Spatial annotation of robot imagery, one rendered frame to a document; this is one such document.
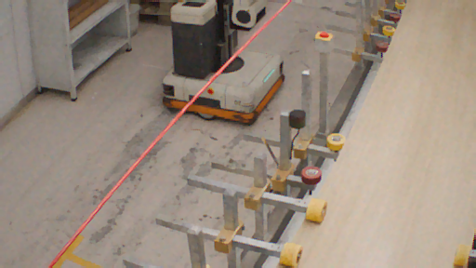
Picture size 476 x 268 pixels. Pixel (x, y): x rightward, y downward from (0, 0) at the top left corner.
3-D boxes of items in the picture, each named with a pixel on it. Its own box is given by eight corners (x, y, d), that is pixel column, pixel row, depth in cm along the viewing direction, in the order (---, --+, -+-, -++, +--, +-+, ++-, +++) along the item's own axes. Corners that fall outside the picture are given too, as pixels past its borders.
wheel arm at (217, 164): (211, 169, 277) (210, 161, 275) (215, 165, 280) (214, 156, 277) (313, 193, 262) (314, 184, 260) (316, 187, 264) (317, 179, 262)
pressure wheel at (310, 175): (297, 198, 264) (298, 174, 257) (304, 186, 270) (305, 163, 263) (316, 202, 261) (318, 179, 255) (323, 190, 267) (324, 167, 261)
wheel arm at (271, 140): (242, 141, 296) (242, 133, 294) (245, 137, 299) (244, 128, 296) (338, 162, 281) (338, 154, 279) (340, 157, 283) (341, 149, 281)
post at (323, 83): (317, 137, 316) (318, 50, 291) (320, 131, 319) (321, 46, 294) (325, 139, 314) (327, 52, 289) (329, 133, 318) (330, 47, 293)
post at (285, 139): (279, 212, 280) (279, 112, 254) (282, 207, 283) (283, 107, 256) (286, 214, 279) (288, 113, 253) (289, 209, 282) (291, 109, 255)
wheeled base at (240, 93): (161, 109, 470) (158, 77, 456) (202, 67, 518) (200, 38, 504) (252, 127, 446) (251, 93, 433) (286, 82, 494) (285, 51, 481)
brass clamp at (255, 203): (243, 207, 241) (242, 196, 238) (257, 185, 251) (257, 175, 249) (258, 211, 239) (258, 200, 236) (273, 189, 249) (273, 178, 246)
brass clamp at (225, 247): (213, 250, 222) (212, 239, 219) (229, 227, 232) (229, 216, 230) (230, 255, 220) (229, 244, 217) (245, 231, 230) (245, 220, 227)
